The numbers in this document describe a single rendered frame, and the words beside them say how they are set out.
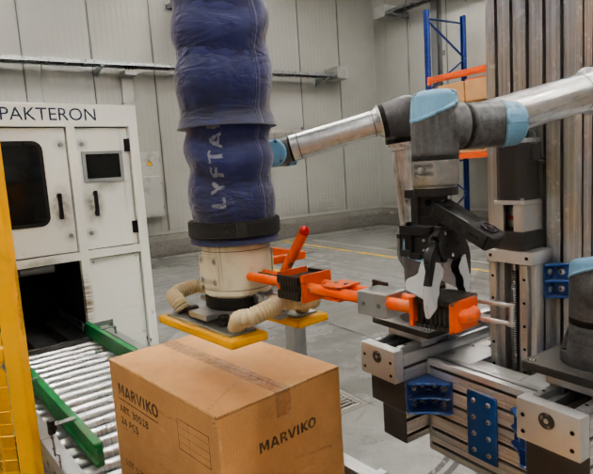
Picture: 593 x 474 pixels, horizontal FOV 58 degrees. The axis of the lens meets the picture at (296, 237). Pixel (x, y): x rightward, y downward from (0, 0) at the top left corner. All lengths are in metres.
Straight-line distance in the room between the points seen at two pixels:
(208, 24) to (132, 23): 9.53
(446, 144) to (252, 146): 0.52
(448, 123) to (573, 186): 0.63
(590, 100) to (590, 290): 0.38
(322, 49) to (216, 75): 11.46
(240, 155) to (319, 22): 11.60
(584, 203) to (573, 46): 0.37
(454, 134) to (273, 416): 0.82
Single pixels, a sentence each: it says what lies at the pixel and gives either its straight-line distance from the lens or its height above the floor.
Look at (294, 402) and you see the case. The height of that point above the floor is 0.90.
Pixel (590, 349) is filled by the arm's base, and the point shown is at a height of 1.08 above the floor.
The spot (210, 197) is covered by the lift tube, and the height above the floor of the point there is 1.44.
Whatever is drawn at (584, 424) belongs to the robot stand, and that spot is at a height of 0.98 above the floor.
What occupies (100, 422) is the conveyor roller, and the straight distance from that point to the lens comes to 2.38.
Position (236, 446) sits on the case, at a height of 0.86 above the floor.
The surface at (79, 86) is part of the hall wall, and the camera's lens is 10.25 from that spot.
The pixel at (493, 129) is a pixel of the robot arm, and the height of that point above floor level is 1.53.
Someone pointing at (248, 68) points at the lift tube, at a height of 1.72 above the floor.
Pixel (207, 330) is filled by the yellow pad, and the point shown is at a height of 1.14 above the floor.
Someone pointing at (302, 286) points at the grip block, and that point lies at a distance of 1.09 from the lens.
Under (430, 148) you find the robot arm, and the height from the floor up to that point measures 1.51.
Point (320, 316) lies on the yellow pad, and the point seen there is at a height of 1.13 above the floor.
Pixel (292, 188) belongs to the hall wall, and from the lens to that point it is 11.79.
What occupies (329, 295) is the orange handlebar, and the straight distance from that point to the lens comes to 1.05.
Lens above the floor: 1.49
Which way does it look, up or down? 7 degrees down
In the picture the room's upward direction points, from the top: 4 degrees counter-clockwise
